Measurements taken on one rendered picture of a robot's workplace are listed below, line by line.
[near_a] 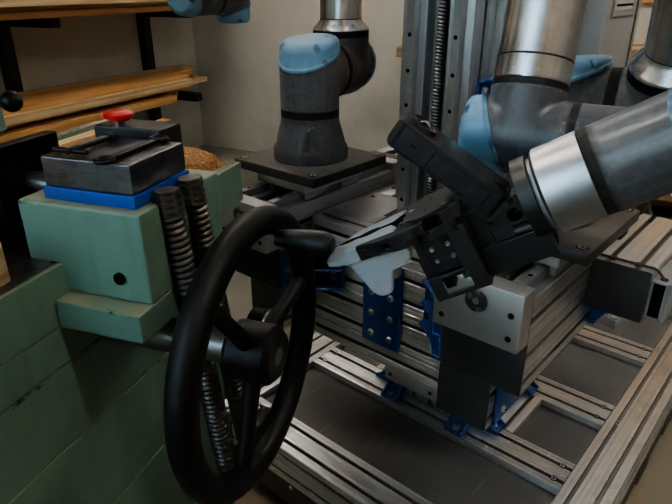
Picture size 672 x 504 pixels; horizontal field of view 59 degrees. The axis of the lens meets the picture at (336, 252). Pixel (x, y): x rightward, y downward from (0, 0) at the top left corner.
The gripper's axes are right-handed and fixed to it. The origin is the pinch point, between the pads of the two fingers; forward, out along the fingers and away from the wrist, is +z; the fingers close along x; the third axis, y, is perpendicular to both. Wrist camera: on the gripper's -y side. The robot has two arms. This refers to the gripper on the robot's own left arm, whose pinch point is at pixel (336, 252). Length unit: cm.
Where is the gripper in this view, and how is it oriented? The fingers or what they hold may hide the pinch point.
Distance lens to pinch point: 58.9
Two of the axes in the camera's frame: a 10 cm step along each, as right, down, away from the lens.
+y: 4.7, 8.5, 2.1
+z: -8.2, 3.4, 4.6
